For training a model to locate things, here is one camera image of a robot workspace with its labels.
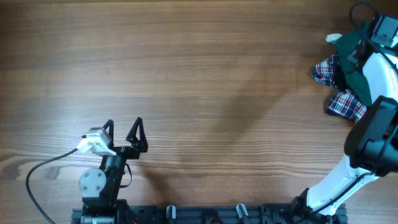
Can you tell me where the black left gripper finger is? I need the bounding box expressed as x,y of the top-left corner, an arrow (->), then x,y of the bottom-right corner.
126,117 -> 148,152
103,119 -> 114,147

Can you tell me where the green cloth garment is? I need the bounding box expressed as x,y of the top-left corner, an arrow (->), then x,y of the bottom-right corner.
333,22 -> 373,106

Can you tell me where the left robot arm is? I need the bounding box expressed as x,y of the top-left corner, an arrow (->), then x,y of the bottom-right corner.
71,118 -> 148,224

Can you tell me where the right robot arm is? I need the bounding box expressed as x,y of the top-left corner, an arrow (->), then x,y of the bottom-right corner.
289,95 -> 397,223

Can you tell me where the plaid red blue garment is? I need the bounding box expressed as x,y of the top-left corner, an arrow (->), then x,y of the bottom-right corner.
312,54 -> 367,123

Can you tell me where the white cloth piece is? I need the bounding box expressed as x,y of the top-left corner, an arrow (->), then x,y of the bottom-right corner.
325,34 -> 342,44

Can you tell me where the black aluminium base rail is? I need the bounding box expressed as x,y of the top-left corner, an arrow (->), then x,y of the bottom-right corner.
70,202 -> 348,224

